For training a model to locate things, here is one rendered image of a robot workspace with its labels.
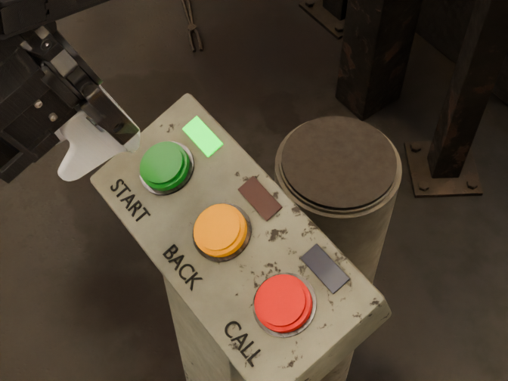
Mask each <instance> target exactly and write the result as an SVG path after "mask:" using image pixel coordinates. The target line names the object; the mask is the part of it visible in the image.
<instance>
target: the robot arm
mask: <svg viewBox="0 0 508 381"><path fill-rule="evenodd" d="M108 1H110V0H0V167H1V168H0V179H2V180H3V181H5V182H7V183H8V184H9V183H10V182H11V181H13V180H14V179H15V178H16V177H17V176H18V175H19V174H20V173H21V172H22V171H23V170H25V169H26V168H27V167H28V166H29V165H30V164H32V163H36V162H37V161H38V160H39V159H40V158H42V157H43V156H44V155H45V154H46V153H47V152H48V151H49V150H50V149H51V148H52V147H54V146H55V145H57V144H59V143H61V142H62V141H65V140H66V139H67V140H68V141H69V143H70V148H69V150H68V151H67V154H66V156H65V157H64V158H63V161H62V163H61V164H60V166H59V168H58V171H57V173H58V175H59V176H60V178H62V179H63V180H64V181H75V180H77V179H79V178H81V177H82V176H83V175H85V174H87V173H88V172H90V171H91V170H93V169H95V168H96V167H98V166H99V165H100V164H102V163H104V162H105V161H107V160H108V159H110V158H111V157H113V156H115V155H116V154H118V153H120V152H131V153H134V152H135V151H136V150H137V149H138V148H139V147H140V129H139V127H138V126H137V125H136V124H135V123H134V122H133V121H132V119H131V118H130V117H129V116H128V115H127V114H126V113H125V111H124V110H123V109H122V108H121V107H120V106H119V105H118V104H117V102H115V101H114V99H112V98H111V96H110V95H109V94H108V93H107V92H106V91H105V90H104V89H103V88H102V87H101V83H102V82H103V81H102V79H101V78H100V77H99V76H98V75H97V73H96V72H95V71H94V70H93V69H92V68H91V67H90V66H89V65H88V64H87V63H86V62H85V60H84V59H83V58H82V57H81V56H80V55H79V53H78V52H77V51H76V50H75V49H74V48H73V46H72V45H71V44H70V43H69V42H68V41H67V40H66V39H65V38H64V37H63V36H62V35H61V33H60V32H59V31H58V30H57V24H56V22H55V21H56V20H59V19H61V18H64V17H67V16H70V15H72V14H75V13H78V12H80V11H84V10H86V9H88V8H92V7H94V6H96V5H100V4H102V3H105V2H108ZM94 124H97V125H94Z"/></svg>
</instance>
